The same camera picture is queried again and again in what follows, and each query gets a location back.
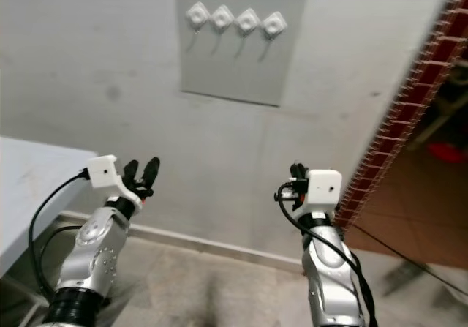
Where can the white wall hook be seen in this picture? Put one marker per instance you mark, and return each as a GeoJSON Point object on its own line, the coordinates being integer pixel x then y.
{"type": "Point", "coordinates": [248, 21]}
{"type": "Point", "coordinates": [223, 17]}
{"type": "Point", "coordinates": [274, 25]}
{"type": "Point", "coordinates": [198, 14]}

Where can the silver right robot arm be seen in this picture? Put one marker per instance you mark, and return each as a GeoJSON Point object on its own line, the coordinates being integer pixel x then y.
{"type": "Point", "coordinates": [329, 283]}

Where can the red plastic basin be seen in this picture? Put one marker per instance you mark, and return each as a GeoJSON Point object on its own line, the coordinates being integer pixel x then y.
{"type": "Point", "coordinates": [450, 153]}

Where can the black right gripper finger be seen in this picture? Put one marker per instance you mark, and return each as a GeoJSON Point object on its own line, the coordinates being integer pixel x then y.
{"type": "Point", "coordinates": [297, 170]}

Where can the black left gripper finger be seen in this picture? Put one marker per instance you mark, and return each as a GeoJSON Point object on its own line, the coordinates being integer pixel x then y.
{"type": "Point", "coordinates": [130, 171]}
{"type": "Point", "coordinates": [152, 170]}

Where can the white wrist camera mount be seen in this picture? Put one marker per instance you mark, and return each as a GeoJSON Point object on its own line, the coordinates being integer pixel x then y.
{"type": "Point", "coordinates": [325, 188]}
{"type": "Point", "coordinates": [102, 172]}

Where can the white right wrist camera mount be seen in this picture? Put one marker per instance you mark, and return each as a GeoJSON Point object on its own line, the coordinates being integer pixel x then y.
{"type": "Point", "coordinates": [325, 188]}

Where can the white table with grey legs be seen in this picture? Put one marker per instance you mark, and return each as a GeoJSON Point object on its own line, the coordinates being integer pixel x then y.
{"type": "Point", "coordinates": [29, 195]}

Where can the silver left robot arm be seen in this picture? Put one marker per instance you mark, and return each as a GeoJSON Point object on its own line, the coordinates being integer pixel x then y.
{"type": "Point", "coordinates": [91, 254]}

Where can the grey hook board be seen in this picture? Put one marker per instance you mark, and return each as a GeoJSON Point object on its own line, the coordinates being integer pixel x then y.
{"type": "Point", "coordinates": [234, 71]}

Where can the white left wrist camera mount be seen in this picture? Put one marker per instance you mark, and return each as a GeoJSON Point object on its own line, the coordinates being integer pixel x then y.
{"type": "Point", "coordinates": [102, 172]}

